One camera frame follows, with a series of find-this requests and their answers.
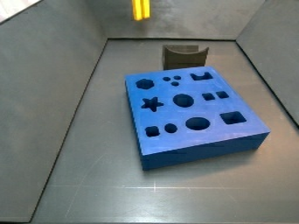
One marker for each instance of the blue foam shape board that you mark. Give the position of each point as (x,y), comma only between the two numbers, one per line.
(190,116)

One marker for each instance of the black curved holder stand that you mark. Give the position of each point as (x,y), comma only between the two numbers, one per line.
(182,56)

